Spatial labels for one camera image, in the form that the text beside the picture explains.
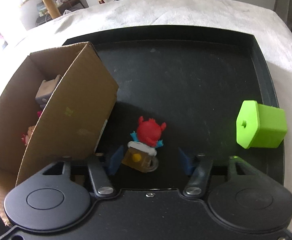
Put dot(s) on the white fuzzy blanket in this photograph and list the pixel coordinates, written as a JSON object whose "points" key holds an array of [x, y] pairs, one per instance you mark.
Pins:
{"points": [[272, 34]]}

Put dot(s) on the brown cardboard box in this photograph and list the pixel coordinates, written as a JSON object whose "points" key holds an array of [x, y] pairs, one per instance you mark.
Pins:
{"points": [[72, 121]]}

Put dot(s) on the red figurine with beer mug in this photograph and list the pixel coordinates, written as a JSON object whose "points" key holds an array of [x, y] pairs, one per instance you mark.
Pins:
{"points": [[142, 149]]}

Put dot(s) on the pink cube robot toy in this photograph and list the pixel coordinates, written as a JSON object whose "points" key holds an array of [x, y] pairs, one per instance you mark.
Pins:
{"points": [[45, 91]]}

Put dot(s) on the small pink doll figurine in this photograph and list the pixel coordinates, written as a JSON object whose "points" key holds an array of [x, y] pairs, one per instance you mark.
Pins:
{"points": [[27, 136]]}

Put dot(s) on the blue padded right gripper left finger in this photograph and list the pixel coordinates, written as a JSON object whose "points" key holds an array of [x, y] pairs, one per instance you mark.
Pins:
{"points": [[99, 173]]}

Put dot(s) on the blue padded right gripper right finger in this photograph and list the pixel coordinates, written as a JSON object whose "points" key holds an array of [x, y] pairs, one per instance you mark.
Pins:
{"points": [[198, 167]]}

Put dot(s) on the black shallow tray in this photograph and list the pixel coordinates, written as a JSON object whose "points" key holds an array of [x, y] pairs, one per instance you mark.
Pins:
{"points": [[194, 79]]}

